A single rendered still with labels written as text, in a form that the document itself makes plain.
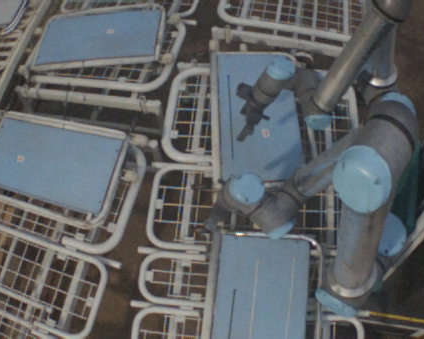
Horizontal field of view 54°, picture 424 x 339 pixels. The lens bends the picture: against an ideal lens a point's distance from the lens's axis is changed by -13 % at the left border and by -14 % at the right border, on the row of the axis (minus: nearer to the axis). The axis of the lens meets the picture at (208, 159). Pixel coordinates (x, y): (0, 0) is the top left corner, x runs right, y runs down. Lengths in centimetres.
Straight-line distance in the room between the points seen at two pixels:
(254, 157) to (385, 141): 117
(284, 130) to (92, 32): 119
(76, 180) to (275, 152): 84
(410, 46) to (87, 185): 243
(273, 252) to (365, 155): 102
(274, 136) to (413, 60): 161
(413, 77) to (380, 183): 243
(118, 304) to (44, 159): 81
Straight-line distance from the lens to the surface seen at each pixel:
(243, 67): 224
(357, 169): 80
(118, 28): 256
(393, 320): 204
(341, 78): 142
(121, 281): 239
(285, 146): 199
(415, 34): 355
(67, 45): 259
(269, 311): 170
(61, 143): 213
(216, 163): 192
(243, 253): 176
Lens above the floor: 223
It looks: 59 degrees down
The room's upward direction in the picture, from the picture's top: 8 degrees counter-clockwise
